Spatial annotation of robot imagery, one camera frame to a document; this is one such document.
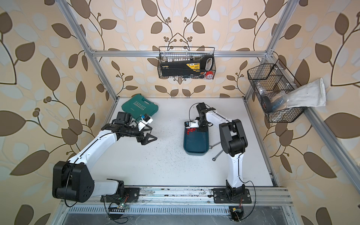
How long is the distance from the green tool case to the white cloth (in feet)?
2.87

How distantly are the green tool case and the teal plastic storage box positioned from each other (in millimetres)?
337

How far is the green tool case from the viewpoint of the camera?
3.60 ft

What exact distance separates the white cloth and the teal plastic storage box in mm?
506

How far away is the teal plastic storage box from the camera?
87 centimetres

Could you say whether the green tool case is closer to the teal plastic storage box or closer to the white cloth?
the teal plastic storage box

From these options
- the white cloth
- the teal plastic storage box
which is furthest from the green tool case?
the white cloth

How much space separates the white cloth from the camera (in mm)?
543
